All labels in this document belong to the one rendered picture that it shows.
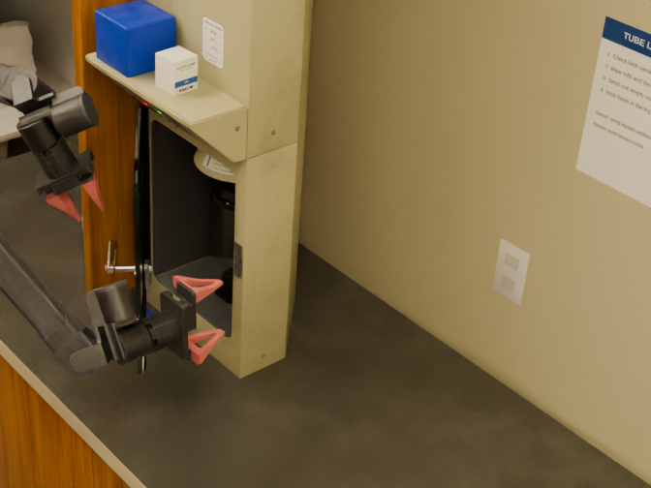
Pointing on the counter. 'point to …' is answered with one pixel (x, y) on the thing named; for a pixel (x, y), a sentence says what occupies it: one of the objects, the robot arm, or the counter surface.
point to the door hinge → (146, 177)
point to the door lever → (115, 260)
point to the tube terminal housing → (255, 163)
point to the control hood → (192, 109)
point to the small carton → (176, 71)
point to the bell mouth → (212, 167)
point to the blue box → (133, 36)
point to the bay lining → (180, 203)
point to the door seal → (142, 213)
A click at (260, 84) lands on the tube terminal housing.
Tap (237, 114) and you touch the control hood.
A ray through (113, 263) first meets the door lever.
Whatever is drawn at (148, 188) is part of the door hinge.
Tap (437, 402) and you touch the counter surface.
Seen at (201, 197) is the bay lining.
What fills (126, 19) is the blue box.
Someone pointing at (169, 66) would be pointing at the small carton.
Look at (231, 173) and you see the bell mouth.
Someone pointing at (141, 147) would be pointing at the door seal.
